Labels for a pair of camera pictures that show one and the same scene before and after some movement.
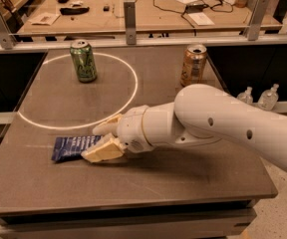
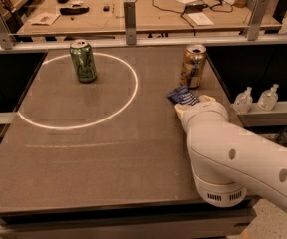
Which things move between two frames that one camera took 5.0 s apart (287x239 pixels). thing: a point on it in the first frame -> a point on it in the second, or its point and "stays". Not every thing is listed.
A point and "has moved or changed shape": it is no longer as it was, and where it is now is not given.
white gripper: [133, 128] -> [201, 111]
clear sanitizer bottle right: [268, 99] stays
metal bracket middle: [131, 22] stays
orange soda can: [193, 67] stays
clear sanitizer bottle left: [246, 96] stays
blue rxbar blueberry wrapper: [66, 148] has moved or changed shape
